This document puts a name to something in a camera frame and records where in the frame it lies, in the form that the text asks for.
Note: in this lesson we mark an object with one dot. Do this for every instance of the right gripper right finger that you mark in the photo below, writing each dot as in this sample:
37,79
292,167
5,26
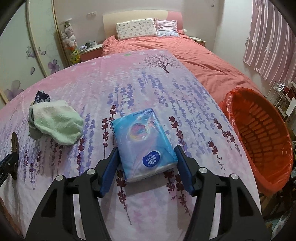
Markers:
240,218

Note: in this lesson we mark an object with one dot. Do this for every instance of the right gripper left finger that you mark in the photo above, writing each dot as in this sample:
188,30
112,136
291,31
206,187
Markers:
54,218

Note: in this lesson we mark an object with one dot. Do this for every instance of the mint green towel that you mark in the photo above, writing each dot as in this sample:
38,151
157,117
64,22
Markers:
56,119

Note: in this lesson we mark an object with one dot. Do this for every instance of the blue tissue pack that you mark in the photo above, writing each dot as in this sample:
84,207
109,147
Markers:
143,146

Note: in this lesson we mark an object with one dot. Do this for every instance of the dark olive slipper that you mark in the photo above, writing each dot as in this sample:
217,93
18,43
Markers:
15,154

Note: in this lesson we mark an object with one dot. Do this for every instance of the dark blue snack bag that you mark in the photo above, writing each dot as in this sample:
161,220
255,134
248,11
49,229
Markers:
41,96

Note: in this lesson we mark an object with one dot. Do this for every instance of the pink floral tablecloth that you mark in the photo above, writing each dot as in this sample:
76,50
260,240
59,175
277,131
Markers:
156,208

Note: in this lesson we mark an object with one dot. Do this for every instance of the orange laundry basket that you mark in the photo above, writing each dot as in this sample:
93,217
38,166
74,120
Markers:
263,135

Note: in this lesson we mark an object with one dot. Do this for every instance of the sliding wardrobe floral doors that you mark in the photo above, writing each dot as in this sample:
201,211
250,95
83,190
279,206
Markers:
30,45

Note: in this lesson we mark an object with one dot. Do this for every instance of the green frog plush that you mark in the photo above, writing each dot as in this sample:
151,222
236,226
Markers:
75,57

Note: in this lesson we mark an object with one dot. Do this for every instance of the salmon pink duvet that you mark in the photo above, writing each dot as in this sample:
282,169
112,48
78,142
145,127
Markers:
215,74

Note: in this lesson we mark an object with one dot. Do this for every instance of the hanging plush toy column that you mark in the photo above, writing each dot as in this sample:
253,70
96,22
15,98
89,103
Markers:
68,37

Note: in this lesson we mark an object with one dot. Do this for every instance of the left pink nightstand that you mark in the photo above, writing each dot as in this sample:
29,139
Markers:
91,53

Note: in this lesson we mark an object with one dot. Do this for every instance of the white mug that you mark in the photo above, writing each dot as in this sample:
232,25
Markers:
93,44

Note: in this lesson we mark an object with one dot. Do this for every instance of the pink striped curtain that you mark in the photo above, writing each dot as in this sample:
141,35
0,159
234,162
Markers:
270,47

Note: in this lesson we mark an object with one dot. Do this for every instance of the right nightstand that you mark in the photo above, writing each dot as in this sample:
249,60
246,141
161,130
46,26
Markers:
198,40

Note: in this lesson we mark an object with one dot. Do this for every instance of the floral white pillow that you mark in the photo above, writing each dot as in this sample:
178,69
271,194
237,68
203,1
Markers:
136,28

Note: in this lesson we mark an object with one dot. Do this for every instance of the pink striped pillow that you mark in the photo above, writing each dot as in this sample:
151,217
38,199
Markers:
166,28

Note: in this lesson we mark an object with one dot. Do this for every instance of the white wire rack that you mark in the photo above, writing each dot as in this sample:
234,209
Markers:
276,93

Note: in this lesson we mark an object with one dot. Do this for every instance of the wall power socket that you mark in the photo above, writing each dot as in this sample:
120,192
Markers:
92,14

